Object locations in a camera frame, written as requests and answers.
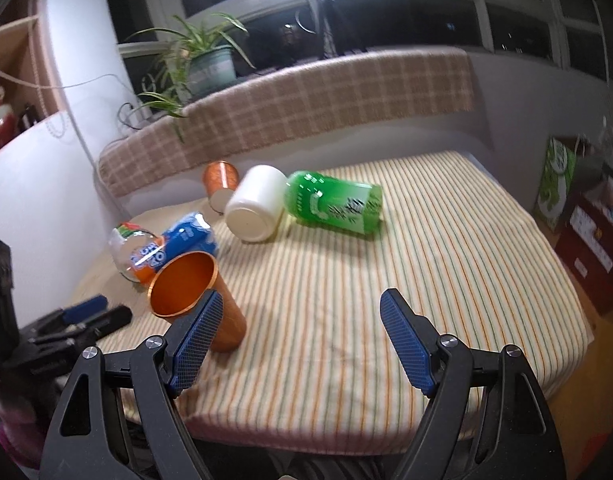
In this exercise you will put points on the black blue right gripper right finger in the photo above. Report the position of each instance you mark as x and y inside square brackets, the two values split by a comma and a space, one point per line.
[487, 417]

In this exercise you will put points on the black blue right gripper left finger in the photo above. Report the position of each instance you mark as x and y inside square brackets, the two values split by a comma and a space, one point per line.
[88, 437]

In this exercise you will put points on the white plastic cup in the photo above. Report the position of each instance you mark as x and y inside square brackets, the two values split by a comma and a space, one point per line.
[253, 212]

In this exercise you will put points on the small orange metal cup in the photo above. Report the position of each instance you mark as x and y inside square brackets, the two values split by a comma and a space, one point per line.
[221, 180]

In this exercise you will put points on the green patterned glass cup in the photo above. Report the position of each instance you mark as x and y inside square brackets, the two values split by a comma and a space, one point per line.
[341, 204]

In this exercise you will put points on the black device at left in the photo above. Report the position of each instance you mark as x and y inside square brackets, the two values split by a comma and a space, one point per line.
[9, 334]

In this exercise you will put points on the striped tablecloth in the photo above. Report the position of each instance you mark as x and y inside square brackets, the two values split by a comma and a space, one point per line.
[317, 372]

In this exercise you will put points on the red cardboard box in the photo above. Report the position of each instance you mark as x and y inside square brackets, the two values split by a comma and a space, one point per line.
[585, 244]

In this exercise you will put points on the green white paper bag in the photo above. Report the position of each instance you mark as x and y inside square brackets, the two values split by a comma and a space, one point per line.
[556, 180]

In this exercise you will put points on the plaid sofa back cover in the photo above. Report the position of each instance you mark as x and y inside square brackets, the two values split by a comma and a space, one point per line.
[291, 104]

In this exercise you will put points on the potted spider plant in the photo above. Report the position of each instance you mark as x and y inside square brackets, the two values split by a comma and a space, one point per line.
[197, 62]

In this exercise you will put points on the black tripod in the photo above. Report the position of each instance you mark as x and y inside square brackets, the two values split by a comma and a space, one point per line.
[335, 33]

